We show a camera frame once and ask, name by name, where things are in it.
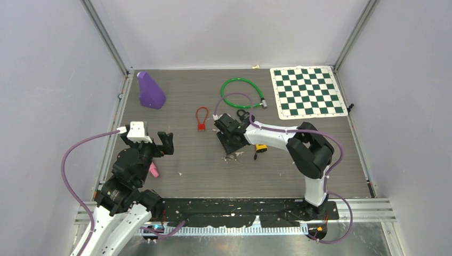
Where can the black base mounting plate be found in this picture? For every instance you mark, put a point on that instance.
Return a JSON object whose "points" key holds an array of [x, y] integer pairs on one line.
{"points": [[240, 212]]}

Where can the aluminium frame rail front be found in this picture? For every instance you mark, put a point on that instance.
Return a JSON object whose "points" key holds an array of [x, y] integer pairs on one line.
{"points": [[364, 210]]}

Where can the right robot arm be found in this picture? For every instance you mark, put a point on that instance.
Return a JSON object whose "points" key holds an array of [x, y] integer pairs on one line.
{"points": [[308, 148]]}

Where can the pink marker pen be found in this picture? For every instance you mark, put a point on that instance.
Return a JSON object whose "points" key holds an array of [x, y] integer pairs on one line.
{"points": [[153, 170]]}

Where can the yellow Opel padlock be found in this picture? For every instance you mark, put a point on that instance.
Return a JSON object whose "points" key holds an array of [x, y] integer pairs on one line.
{"points": [[259, 148]]}

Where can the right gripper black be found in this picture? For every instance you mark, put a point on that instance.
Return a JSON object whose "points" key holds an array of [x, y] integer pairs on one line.
{"points": [[228, 149]]}

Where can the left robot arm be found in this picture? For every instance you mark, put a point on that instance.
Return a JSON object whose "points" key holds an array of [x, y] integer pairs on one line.
{"points": [[121, 208]]}

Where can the purple plastic cone block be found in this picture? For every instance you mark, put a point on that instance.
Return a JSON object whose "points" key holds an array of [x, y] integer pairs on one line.
{"points": [[151, 94]]}

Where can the green white chessboard mat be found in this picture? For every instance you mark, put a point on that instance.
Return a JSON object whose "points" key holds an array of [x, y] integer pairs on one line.
{"points": [[303, 92]]}

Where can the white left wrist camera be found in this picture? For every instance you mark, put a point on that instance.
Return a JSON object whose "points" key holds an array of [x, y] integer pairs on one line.
{"points": [[138, 132]]}

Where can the red cable padlock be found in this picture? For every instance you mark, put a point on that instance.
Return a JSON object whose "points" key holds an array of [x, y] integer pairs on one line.
{"points": [[201, 126]]}

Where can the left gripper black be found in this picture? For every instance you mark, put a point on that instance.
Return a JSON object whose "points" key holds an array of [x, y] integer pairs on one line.
{"points": [[166, 148]]}

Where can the black Kaijing padlock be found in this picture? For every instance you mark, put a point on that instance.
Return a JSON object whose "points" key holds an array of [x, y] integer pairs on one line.
{"points": [[243, 115]]}

